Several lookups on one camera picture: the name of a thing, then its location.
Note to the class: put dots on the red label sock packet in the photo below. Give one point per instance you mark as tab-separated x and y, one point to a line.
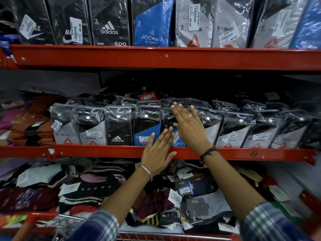
148	96

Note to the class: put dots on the person's right thumb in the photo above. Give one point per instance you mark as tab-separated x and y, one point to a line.
176	124

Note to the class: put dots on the silver bangle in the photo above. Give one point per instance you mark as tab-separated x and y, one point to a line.
148	171

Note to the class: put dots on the red metal shelf beam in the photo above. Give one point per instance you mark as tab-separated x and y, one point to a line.
100	151
150	58

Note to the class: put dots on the person's right middle finger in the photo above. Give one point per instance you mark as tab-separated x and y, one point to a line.
182	110

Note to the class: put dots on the person's right forearm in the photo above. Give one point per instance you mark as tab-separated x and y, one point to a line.
230	183

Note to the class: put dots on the blue plaid shirt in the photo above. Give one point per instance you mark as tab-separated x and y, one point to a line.
100	228

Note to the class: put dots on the person's left hand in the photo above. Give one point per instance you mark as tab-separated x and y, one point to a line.
155	158

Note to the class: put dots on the person's left little finger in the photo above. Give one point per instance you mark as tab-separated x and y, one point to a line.
151	141

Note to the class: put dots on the pile of dark purple clothes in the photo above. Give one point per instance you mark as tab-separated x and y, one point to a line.
5	38

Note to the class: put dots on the row of clear bagged socks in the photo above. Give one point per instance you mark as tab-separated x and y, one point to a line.
117	130

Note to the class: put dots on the pile of loose patterned socks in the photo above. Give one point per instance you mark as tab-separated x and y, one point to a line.
100	185

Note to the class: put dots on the row of large upright packets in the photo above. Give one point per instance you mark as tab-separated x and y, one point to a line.
110	22

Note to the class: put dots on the person's left forearm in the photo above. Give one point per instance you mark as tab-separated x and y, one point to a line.
125	195

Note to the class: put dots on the red shelf bracket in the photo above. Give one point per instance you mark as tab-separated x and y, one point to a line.
309	200

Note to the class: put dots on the pile of orange pink socks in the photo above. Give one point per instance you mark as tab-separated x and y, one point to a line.
37	127

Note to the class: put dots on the person's left thumb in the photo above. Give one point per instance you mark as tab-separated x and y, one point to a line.
170	157

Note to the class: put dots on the blue black bagged sock packet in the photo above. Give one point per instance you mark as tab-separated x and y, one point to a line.
166	117

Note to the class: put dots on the person's right hand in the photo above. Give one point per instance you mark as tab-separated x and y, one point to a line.
191	130

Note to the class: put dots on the person's left middle finger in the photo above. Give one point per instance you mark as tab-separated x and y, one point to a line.
164	138

